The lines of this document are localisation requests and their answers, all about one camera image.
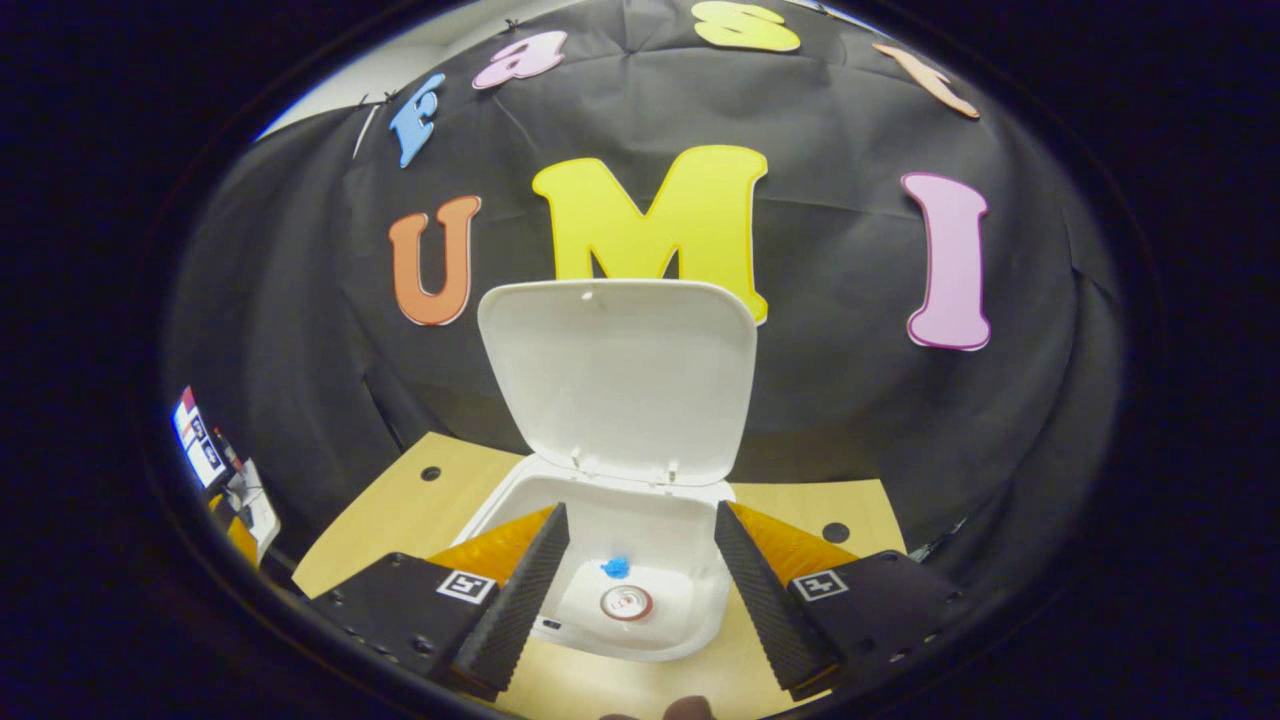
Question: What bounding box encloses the black backdrop cloth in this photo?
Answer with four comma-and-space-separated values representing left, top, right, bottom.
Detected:
165, 0, 1126, 561

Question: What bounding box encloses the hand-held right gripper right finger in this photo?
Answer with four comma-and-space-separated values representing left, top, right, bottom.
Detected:
713, 500, 966, 703

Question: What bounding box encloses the lit computer screen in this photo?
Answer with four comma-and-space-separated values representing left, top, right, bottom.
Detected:
173, 385, 229, 491

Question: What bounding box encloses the white device with cables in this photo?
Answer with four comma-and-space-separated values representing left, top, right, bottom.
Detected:
215, 458, 283, 566

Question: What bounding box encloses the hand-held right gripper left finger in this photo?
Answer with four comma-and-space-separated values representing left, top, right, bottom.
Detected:
310, 502, 571, 701

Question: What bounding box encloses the wooden desktop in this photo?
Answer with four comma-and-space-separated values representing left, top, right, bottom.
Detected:
292, 432, 909, 720

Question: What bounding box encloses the red pop can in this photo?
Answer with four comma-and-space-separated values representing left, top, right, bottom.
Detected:
600, 585, 655, 622

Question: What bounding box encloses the white desktop garbage bin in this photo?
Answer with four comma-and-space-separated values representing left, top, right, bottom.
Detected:
452, 278, 759, 663

